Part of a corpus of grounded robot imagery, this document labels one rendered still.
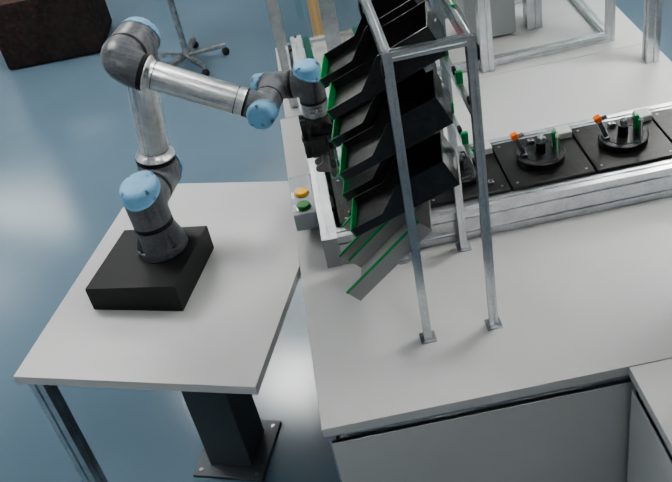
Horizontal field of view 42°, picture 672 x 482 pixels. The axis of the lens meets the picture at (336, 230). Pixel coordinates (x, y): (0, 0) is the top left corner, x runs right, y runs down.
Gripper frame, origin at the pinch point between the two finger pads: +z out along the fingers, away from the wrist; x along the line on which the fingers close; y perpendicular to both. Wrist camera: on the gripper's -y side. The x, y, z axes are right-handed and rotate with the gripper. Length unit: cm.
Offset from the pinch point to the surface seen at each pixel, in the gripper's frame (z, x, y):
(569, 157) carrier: 10, 3, -68
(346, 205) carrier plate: 9.6, 3.7, -1.0
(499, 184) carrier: 9.6, 9.0, -45.1
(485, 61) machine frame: 16, -78, -63
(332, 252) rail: 15.3, 16.9, 5.7
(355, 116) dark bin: -30.5, 24.4, -7.2
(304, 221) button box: 13.4, 2.0, 12.1
